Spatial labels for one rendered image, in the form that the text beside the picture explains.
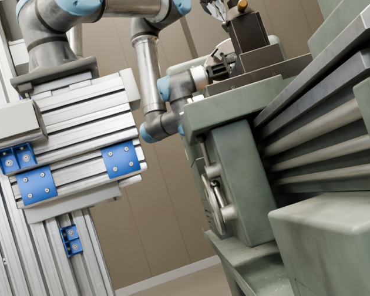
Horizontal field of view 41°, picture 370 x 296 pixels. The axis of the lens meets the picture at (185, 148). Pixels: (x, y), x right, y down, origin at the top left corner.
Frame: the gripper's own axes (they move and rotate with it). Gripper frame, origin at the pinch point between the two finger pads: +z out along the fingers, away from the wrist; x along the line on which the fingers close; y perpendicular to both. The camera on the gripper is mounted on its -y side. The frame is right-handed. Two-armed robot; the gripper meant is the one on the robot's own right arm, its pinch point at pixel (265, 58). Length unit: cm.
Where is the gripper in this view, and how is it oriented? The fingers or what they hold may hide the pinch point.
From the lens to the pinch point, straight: 162.9
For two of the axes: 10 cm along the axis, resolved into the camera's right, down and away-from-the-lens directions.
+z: 9.5, -3.1, 0.5
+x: -3.2, -9.5, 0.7
